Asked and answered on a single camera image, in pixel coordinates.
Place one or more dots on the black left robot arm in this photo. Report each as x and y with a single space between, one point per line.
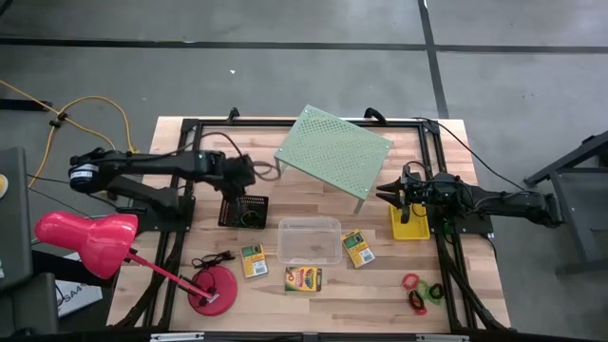
157 164

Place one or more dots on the black mesh basket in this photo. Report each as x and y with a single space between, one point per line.
261 221

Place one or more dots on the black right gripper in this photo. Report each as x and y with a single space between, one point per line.
420 192

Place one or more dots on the silver metal bracket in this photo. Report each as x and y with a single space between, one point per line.
442 337
178 337

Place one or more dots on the black floor bar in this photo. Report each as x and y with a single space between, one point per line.
24 104

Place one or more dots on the green perforated metal shelf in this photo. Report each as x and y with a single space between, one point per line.
332 149

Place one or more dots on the grey cabinet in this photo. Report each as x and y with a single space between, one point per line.
12 214

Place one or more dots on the clear plastic bin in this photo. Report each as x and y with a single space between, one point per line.
309 240

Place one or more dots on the red rubber band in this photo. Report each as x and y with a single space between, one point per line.
418 311
404 280

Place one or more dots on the red desk lamp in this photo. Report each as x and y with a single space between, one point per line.
95 237

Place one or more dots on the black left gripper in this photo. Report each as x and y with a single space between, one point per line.
237 171

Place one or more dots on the white labelled box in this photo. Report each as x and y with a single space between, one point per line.
78 299

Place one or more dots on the black aluminium table frame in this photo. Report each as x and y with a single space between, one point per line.
285 123

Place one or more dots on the black rubber band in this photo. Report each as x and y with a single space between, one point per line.
411 299
430 290

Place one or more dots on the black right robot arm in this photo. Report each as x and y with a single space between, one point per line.
513 202

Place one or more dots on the round yellowish object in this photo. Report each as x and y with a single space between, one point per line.
3 185

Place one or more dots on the Crayola crayon box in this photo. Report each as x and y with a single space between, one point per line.
303 279
358 248
254 260

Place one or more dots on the yellow plastic basket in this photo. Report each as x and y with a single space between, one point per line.
418 230

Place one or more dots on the dark metal side table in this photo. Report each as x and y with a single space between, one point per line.
570 209

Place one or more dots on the grey box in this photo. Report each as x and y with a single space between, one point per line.
28 304

